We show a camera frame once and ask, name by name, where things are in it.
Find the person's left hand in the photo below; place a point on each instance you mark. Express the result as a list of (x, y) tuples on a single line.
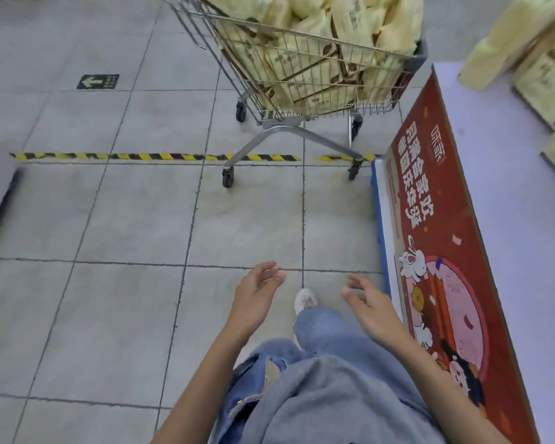
[(249, 300)]

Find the person's right hand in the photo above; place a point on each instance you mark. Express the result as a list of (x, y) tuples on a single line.
[(377, 319)]

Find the person's left thumb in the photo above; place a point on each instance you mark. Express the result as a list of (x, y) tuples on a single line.
[(276, 278)]

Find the person's right thumb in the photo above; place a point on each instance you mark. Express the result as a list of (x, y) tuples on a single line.
[(351, 296)]

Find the person's left forearm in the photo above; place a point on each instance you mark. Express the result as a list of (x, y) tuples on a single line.
[(203, 388)]

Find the person's right forearm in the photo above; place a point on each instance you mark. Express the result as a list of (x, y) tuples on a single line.
[(444, 388)]

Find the white shoe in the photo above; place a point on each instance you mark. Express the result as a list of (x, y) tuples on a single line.
[(305, 300)]

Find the blue jeans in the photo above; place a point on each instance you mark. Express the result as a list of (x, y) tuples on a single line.
[(326, 330)]

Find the blue pallet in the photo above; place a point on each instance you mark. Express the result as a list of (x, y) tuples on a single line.
[(380, 217)]

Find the grey shirt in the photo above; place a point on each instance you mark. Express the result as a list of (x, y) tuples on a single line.
[(342, 402)]

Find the red illustrated poster panel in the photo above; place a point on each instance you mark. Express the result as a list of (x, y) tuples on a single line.
[(444, 226)]

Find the metal shopping cart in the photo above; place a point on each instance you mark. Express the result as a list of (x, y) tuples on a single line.
[(282, 130)]

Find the white display platform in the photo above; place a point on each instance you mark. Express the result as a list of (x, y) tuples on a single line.
[(527, 226)]

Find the green arrow floor sticker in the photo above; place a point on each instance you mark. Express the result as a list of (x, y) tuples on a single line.
[(98, 81)]

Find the pile of yellow packets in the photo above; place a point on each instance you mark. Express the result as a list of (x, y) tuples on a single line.
[(351, 23)]

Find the large yellow tissue pack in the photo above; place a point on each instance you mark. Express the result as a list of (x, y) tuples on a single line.
[(508, 41)]

